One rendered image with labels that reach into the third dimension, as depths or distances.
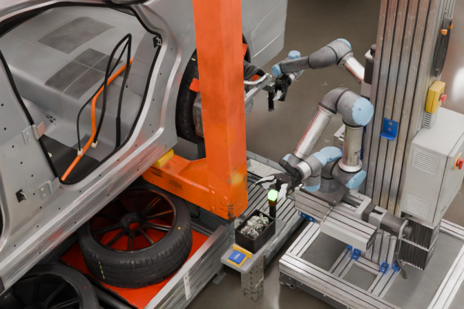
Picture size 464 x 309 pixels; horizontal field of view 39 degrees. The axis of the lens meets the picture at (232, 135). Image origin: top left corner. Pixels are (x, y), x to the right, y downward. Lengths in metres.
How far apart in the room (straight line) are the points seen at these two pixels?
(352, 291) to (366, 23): 3.41
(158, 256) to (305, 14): 3.71
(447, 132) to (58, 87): 2.27
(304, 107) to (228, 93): 2.31
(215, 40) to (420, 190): 1.26
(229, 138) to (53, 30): 1.78
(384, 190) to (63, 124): 1.95
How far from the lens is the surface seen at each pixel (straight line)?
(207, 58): 3.10
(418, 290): 3.93
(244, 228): 3.66
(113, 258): 3.70
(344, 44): 3.94
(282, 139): 5.09
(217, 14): 2.93
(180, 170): 3.86
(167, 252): 3.69
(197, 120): 3.93
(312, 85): 5.67
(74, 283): 3.64
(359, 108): 3.03
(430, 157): 3.23
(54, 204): 3.36
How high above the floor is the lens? 3.27
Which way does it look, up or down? 39 degrees down
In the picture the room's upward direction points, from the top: 3 degrees counter-clockwise
